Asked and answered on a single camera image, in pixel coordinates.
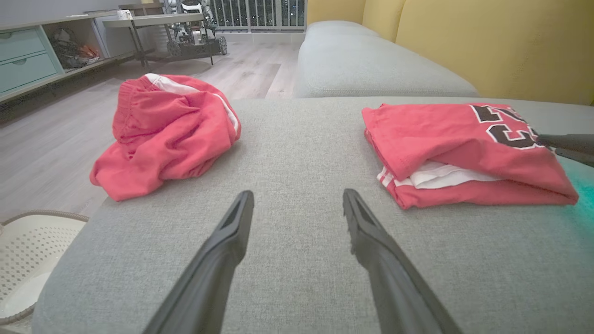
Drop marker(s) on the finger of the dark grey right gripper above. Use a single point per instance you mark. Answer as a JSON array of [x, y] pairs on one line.
[[571, 143], [582, 158]]

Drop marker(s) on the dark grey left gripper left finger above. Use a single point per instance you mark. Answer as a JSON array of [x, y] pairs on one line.
[[204, 278]]

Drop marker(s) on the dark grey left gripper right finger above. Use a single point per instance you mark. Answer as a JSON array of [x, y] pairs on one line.
[[394, 283]]

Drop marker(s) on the red white basketball jersey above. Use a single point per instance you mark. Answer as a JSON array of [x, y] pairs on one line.
[[441, 134]]

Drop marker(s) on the red white basketball shorts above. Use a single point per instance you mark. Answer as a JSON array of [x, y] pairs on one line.
[[171, 130]]

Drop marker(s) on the wheeled robot base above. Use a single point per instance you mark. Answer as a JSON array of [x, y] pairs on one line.
[[195, 44]]

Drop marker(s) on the large yellow sofa back cushion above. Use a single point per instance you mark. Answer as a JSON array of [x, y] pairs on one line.
[[501, 46]]

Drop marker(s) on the large grey sofa ottoman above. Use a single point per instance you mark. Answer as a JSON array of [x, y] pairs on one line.
[[297, 153]]

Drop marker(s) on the beige perforated laundry basket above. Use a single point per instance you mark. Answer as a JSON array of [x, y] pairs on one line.
[[28, 260]]

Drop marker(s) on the grey sofa seat cushion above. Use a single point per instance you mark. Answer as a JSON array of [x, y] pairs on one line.
[[371, 69], [338, 28]]

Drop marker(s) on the grey table with black legs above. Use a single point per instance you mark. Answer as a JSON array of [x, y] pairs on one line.
[[158, 20]]

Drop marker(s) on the tangled items on cabinet shelf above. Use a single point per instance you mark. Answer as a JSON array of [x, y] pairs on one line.
[[69, 48]]

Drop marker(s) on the balcony railing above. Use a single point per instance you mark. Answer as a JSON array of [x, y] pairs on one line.
[[260, 11]]

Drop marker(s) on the cabinet with teal drawers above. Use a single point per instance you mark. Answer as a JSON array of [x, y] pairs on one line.
[[23, 60]]

